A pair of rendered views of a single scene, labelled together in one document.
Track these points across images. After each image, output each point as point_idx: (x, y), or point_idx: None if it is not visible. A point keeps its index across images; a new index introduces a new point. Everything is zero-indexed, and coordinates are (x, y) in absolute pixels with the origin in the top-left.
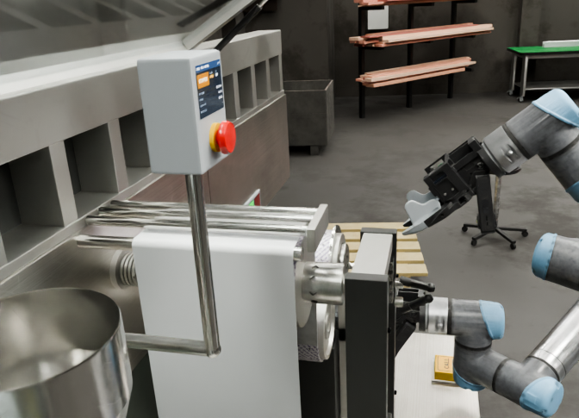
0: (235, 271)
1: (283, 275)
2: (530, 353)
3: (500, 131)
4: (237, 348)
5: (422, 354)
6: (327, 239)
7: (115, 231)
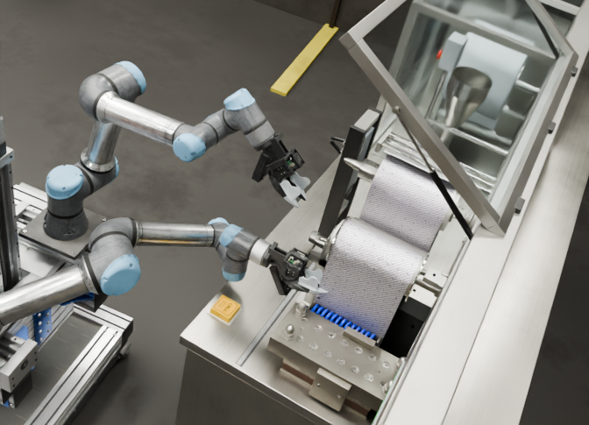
0: None
1: None
2: (211, 236)
3: (268, 123)
4: None
5: (231, 333)
6: (350, 221)
7: None
